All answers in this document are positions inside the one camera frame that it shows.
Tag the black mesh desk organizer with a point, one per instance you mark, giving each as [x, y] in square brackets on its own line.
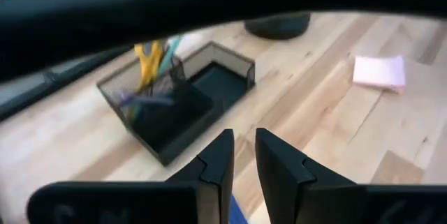
[195, 112]

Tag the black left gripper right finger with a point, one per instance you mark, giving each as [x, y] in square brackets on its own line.
[279, 175]

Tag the pink sticky note pad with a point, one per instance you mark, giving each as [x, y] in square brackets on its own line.
[379, 72]

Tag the white globe table lamp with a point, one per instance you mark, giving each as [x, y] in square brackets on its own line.
[277, 27]

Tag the purple pen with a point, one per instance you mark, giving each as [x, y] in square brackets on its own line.
[146, 99]

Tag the teal pen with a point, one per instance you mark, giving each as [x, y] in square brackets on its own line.
[171, 54]

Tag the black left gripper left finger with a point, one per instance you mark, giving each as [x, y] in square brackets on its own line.
[216, 175]

